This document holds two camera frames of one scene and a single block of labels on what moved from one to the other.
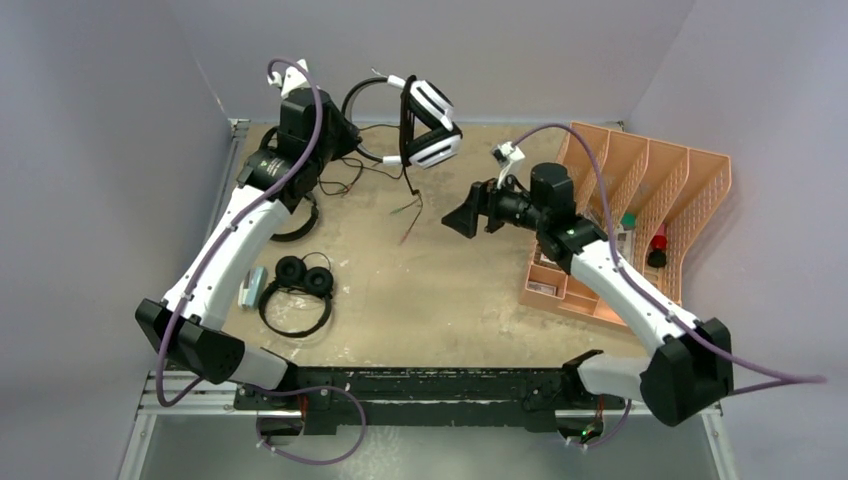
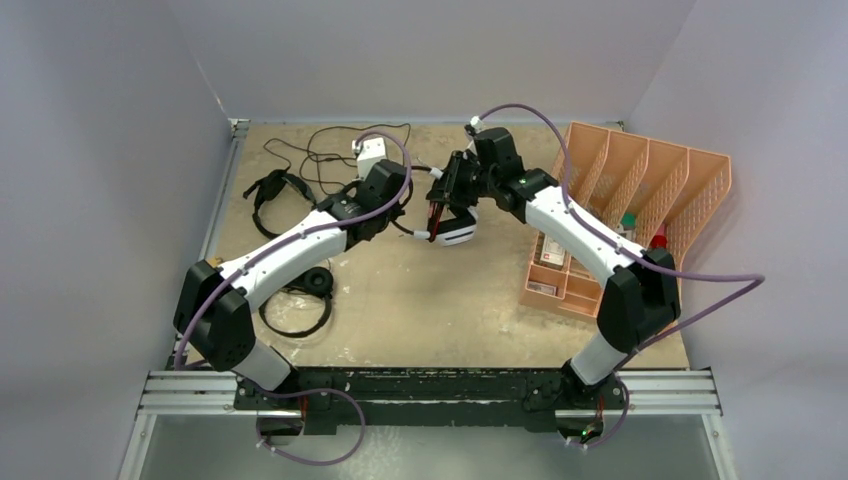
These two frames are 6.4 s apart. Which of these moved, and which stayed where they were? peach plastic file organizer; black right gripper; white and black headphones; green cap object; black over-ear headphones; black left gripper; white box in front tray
Moved: white and black headphones; black right gripper; black left gripper
Stayed: green cap object; black over-ear headphones; peach plastic file organizer; white box in front tray
